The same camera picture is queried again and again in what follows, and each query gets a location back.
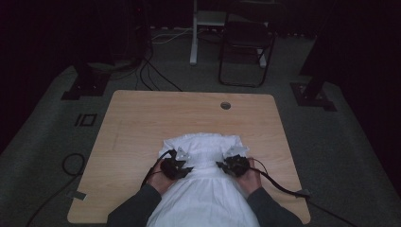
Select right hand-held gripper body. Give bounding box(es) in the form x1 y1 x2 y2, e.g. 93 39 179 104
224 145 252 178

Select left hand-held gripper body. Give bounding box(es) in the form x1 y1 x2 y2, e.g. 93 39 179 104
160 146 192 181

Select white skirt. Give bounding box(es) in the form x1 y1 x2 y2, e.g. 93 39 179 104
146 131 261 227

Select person's left hand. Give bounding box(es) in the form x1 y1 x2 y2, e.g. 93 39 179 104
146 158 178 196

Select person's right hand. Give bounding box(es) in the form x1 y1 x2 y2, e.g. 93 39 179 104
235 156 263 197

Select black stand with flat base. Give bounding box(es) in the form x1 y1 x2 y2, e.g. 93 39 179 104
61 61 112 101
289 31 338 113

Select black folding chair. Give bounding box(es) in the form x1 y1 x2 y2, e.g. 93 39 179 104
218 12 277 89

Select dark equipment cabinet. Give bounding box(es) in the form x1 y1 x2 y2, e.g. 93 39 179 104
112 0 151 62

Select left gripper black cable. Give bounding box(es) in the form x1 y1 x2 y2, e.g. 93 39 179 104
140 148 178 189

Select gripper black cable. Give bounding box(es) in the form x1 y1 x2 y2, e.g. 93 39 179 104
250 157 360 227
140 148 178 189

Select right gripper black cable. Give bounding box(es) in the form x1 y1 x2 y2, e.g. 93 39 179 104
250 157 360 227

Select black floor cables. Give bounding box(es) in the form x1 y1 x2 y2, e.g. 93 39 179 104
134 46 183 93

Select white desk frame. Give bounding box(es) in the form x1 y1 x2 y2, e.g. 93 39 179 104
189 0 270 69

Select white floor cable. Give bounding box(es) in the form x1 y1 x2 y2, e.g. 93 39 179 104
150 26 194 44

